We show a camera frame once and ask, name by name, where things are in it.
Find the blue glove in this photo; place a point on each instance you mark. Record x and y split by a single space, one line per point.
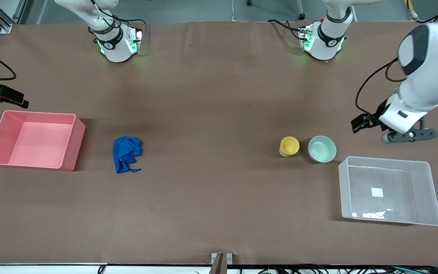
126 152

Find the clear plastic bin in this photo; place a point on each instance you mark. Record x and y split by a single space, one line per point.
428 190

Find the brown table mat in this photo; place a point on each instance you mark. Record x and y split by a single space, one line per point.
211 152

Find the mint green bowl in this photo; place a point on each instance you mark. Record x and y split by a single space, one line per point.
322 149

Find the pink plastic bin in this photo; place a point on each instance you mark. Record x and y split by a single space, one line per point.
40 144

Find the metal bracket with brown post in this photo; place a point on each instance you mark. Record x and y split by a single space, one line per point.
221 262

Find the white square sticker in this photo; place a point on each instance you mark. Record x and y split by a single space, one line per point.
377 192

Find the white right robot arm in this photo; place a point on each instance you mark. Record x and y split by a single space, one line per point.
116 49

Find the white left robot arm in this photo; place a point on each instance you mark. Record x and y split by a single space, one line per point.
435 64

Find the chair leg with caster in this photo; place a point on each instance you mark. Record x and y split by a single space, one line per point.
301 16

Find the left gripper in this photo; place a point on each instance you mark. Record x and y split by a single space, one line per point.
372 119

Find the aluminium frame profile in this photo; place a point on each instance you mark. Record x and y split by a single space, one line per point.
2 23

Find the yellow cup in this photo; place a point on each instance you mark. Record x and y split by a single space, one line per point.
289 146

